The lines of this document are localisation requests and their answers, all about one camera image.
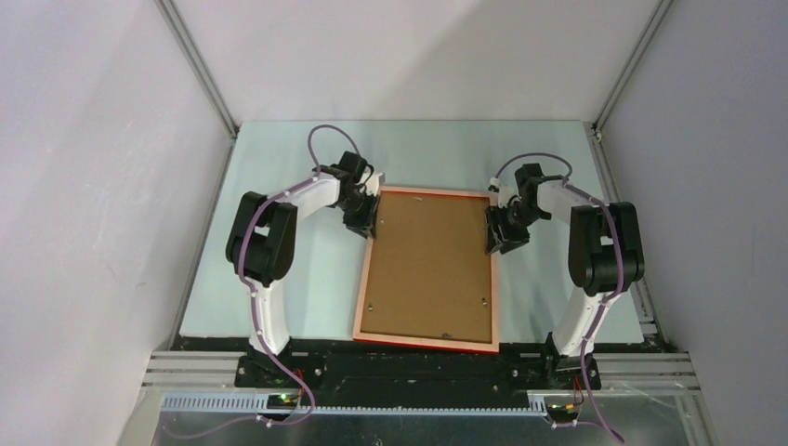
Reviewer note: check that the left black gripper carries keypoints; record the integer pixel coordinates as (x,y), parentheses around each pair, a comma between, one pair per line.
(364,225)

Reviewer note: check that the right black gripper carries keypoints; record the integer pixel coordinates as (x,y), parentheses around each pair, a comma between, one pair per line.
(494,216)

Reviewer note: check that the brown backing board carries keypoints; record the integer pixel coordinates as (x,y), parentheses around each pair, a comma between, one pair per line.
(428,264)

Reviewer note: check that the red wooden picture frame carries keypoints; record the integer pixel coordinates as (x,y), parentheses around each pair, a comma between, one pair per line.
(425,344)

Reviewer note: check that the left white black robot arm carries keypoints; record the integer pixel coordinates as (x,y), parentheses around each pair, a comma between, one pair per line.
(262,241)

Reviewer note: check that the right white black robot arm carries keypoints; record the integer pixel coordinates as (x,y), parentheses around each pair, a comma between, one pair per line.
(605,254)

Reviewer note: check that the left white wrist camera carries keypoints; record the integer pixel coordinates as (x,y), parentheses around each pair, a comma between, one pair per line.
(370,184)

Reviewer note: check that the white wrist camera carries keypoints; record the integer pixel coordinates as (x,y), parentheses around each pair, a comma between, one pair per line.
(370,184)
(501,195)

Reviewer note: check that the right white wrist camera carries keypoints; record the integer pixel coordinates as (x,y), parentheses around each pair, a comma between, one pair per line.
(501,195)

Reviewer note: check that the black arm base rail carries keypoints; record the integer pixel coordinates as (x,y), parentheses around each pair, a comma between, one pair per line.
(347,374)

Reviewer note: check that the grey slotted cable duct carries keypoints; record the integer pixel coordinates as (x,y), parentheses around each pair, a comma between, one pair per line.
(194,402)

